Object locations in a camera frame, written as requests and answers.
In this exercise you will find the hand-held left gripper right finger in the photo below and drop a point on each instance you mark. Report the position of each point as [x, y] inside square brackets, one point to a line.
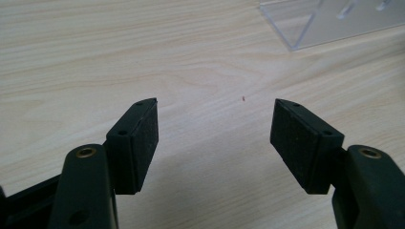
[318, 149]

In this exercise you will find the clear acrylic stand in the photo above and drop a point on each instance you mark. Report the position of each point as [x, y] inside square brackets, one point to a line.
[331, 19]

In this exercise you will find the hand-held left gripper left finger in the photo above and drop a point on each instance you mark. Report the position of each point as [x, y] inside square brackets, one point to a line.
[127, 149]

